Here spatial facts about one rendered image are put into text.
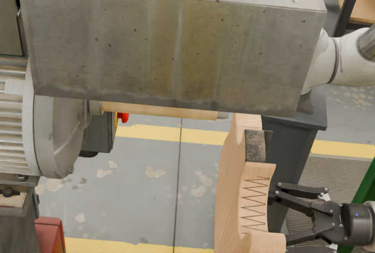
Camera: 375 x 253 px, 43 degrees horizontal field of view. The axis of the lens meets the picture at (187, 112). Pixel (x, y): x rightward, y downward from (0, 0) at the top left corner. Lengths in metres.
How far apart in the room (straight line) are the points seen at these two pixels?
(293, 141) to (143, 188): 0.83
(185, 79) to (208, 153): 1.91
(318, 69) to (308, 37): 1.09
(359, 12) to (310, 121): 1.42
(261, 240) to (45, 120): 0.32
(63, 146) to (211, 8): 0.32
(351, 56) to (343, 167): 1.07
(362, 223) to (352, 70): 0.78
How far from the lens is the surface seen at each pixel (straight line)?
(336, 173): 2.52
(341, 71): 1.63
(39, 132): 0.67
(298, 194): 0.94
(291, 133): 1.69
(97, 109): 0.76
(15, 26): 0.63
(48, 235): 1.38
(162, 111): 0.75
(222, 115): 0.76
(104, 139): 1.11
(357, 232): 0.91
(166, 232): 2.12
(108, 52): 0.52
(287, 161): 1.79
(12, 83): 0.67
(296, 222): 2.26
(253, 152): 0.70
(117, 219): 2.15
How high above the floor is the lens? 1.75
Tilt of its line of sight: 42 degrees down
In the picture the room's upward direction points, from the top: 7 degrees clockwise
